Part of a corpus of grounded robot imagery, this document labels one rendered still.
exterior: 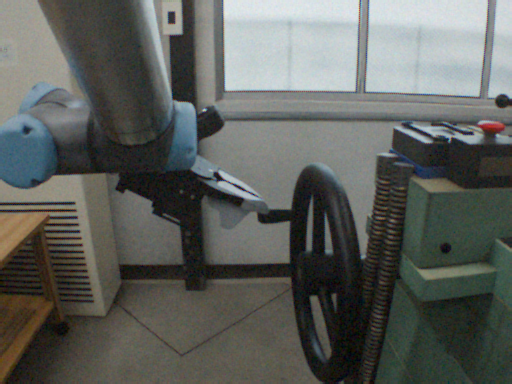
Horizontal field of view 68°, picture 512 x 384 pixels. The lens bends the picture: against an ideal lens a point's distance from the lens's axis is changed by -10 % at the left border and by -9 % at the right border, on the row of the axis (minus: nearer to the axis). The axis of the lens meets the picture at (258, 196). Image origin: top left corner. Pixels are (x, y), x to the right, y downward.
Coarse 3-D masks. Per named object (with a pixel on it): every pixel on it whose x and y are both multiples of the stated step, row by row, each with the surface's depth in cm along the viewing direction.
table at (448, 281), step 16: (368, 224) 57; (496, 240) 43; (400, 256) 47; (496, 256) 43; (400, 272) 47; (416, 272) 43; (432, 272) 42; (448, 272) 42; (464, 272) 42; (480, 272) 42; (496, 272) 42; (416, 288) 43; (432, 288) 42; (448, 288) 42; (464, 288) 42; (480, 288) 43; (496, 288) 43
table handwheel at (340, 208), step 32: (320, 192) 46; (320, 224) 52; (352, 224) 42; (320, 256) 53; (352, 256) 41; (320, 288) 51; (352, 288) 40; (352, 320) 40; (320, 352) 56; (352, 352) 42
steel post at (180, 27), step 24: (168, 0) 148; (192, 0) 149; (168, 24) 149; (192, 24) 152; (192, 48) 155; (192, 72) 159; (192, 96) 162; (192, 240) 184; (192, 264) 188; (192, 288) 193
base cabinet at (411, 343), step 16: (400, 288) 68; (400, 304) 68; (400, 320) 68; (416, 320) 62; (400, 336) 68; (416, 336) 62; (432, 336) 57; (384, 352) 74; (400, 352) 68; (416, 352) 62; (432, 352) 57; (448, 352) 53; (384, 368) 74; (400, 368) 67; (416, 368) 62; (432, 368) 57; (448, 368) 52
